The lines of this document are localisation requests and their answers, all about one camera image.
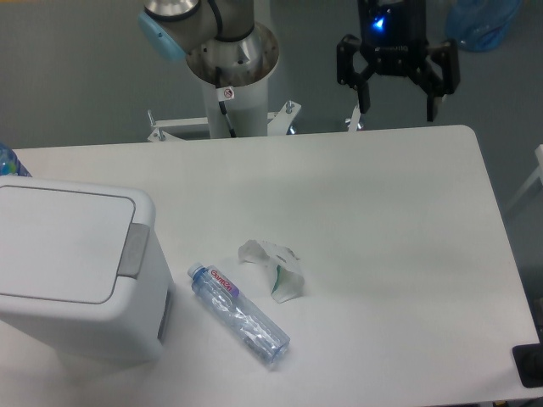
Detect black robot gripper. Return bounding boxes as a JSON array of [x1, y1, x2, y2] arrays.
[[336, 1, 461, 122]]

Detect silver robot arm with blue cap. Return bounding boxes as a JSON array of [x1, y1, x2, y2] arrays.
[[138, 1, 461, 121]]

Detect grey trash can push button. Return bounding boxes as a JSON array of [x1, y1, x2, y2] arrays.
[[117, 223, 150, 279]]

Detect white plastic trash can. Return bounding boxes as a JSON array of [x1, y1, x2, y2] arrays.
[[1, 176, 175, 361]]

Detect white trash can lid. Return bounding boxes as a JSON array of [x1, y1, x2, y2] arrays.
[[1, 186, 135, 304]]

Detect blue plastic bag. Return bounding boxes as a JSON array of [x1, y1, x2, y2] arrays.
[[445, 0, 522, 53]]

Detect white furniture leg at right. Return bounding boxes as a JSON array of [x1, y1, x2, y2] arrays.
[[504, 144, 542, 219]]

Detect crumpled white paper wrapper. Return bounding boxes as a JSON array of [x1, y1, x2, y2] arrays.
[[238, 239, 305, 304]]

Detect clear plastic water bottle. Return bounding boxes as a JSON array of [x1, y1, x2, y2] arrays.
[[188, 263, 290, 365]]

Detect black device at table corner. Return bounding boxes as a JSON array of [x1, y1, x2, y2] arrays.
[[512, 343, 542, 388]]

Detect blue water bottle at edge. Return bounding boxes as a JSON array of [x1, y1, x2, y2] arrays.
[[0, 142, 31, 177]]

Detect white pedestal base frame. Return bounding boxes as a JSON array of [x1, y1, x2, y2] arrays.
[[147, 100, 365, 142]]

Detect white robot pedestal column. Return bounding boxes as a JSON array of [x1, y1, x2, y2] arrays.
[[200, 79, 268, 139]]

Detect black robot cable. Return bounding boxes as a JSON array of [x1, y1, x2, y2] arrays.
[[214, 66, 238, 139]]

